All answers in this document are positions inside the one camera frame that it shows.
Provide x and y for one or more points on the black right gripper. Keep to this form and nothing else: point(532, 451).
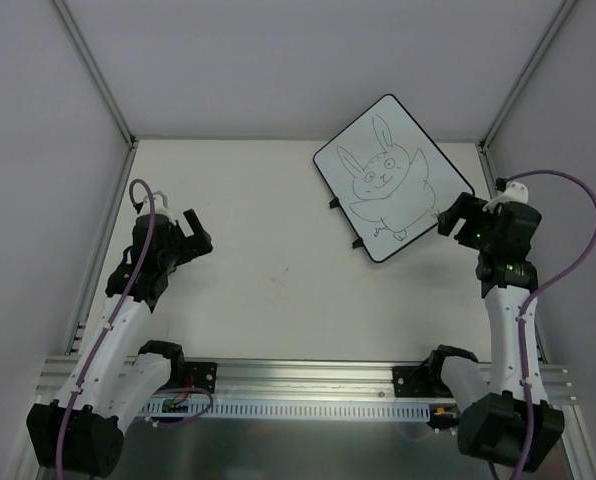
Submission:
point(462, 220)

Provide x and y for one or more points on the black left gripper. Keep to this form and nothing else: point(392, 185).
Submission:
point(187, 245)

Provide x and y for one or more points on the whiteboard with rabbit drawing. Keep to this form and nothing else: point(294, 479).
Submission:
point(389, 177)

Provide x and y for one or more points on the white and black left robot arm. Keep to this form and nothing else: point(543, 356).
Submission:
point(82, 429)

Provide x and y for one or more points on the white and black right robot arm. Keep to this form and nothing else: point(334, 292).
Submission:
point(505, 419)

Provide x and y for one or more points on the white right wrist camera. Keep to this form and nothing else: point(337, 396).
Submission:
point(508, 191)

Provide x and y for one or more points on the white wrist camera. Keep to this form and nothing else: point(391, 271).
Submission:
point(508, 191)
point(159, 205)

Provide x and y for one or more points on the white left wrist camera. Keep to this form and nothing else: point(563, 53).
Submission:
point(159, 205)

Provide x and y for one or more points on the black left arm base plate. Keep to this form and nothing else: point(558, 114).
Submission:
point(198, 374)

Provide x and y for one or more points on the aluminium mounting rail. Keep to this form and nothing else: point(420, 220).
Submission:
point(308, 380)

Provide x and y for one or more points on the white slotted cable duct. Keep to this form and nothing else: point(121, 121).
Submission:
point(382, 410)

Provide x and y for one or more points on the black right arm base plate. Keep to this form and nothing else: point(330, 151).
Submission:
point(412, 382)

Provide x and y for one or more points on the right aluminium frame post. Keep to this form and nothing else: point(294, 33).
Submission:
point(556, 23)

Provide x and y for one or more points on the aluminium frame post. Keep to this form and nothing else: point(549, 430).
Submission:
point(556, 23)
point(76, 37)

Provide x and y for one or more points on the left aluminium frame post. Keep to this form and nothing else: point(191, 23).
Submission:
point(76, 37)

